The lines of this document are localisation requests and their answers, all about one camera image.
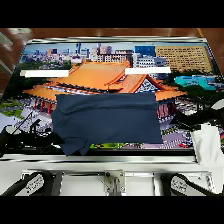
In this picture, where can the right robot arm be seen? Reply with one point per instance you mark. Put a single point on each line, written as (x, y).
(200, 118)

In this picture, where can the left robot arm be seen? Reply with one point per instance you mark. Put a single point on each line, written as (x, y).
(23, 139)

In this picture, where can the silver frame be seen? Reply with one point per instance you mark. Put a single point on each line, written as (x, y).
(100, 165)

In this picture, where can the navy blue T-shirt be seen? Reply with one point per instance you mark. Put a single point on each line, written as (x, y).
(110, 120)

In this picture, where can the white garment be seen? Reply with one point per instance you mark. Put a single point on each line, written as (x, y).
(210, 150)

